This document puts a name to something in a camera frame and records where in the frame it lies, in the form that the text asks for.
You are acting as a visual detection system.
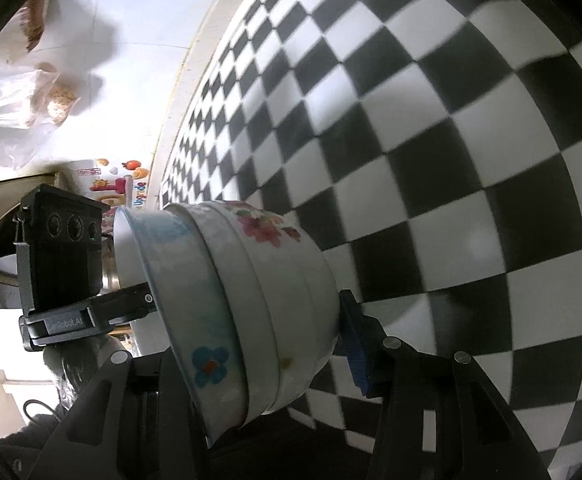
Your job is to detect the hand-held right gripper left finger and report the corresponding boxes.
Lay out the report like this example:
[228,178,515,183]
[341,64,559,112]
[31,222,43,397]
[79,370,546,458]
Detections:
[18,347,214,480]

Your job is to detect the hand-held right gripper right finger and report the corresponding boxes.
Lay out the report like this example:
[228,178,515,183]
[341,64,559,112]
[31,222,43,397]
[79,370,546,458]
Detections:
[338,289,552,480]

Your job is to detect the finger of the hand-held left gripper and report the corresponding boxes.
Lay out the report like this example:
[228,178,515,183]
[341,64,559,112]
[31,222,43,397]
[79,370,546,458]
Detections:
[93,282,158,325]

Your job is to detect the white bowl with blue flowers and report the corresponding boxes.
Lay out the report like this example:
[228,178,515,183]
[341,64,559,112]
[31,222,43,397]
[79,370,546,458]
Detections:
[112,201,249,448]

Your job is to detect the white bowl with pink flowers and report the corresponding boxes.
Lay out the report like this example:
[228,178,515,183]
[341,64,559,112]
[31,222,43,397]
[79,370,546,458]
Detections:
[218,200,342,413]

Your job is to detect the person's left hand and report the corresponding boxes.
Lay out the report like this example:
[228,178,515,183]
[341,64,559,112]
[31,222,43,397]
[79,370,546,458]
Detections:
[43,335,124,411]

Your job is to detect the clear plastic food bag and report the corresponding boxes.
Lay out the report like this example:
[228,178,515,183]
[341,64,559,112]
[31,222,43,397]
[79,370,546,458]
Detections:
[0,0,84,173]

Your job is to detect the black and white checkered tablecloth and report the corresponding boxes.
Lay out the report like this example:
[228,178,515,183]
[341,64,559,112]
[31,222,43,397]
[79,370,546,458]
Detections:
[158,0,582,467]

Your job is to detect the colourful fruit wall poster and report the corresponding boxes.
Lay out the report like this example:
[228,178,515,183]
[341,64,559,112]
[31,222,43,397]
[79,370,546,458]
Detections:
[78,157,150,209]

